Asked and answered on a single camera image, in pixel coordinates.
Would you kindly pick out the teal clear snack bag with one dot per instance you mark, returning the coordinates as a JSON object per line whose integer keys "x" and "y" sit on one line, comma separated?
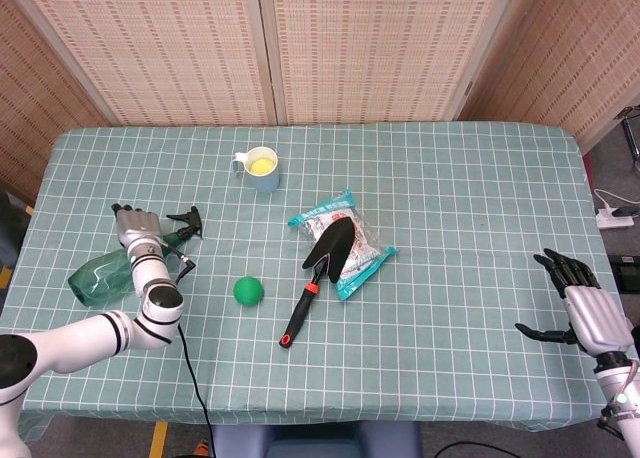
{"x": 367, "y": 258}

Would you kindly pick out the teal white checked tablecloth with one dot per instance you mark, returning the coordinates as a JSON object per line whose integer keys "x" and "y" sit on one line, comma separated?
{"x": 450, "y": 228}

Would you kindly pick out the yellow floor tape strip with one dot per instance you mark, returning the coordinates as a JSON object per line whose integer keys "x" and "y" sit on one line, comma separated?
{"x": 159, "y": 440}

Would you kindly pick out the green spray bottle black trigger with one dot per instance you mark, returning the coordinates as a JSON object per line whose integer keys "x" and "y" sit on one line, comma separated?
{"x": 100, "y": 278}

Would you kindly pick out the black metal frame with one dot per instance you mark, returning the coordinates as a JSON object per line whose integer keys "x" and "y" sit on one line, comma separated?
{"x": 631, "y": 128}

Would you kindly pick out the green ball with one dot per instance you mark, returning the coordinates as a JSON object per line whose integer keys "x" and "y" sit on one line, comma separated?
{"x": 248, "y": 291}

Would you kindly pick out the white power strip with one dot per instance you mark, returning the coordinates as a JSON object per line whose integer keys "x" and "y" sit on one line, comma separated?
{"x": 614, "y": 221}

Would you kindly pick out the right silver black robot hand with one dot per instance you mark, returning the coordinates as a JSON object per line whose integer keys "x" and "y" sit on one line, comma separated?
{"x": 597, "y": 315}

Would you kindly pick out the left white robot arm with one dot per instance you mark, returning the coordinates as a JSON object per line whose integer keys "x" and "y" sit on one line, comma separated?
{"x": 90, "y": 335}

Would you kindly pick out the black box on floor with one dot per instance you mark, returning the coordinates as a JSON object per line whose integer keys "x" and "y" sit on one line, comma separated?
{"x": 627, "y": 273}

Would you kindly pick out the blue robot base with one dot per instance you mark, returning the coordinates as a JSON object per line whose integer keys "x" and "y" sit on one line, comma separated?
{"x": 315, "y": 440}

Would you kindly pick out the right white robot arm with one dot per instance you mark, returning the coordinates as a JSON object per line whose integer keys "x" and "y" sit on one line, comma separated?
{"x": 622, "y": 383}

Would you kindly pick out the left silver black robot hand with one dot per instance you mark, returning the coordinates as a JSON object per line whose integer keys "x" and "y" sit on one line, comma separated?
{"x": 137, "y": 228}

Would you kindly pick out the bamboo folding screen panel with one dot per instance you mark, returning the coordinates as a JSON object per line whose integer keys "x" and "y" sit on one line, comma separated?
{"x": 165, "y": 48}
{"x": 30, "y": 103}
{"x": 575, "y": 58}
{"x": 380, "y": 48}

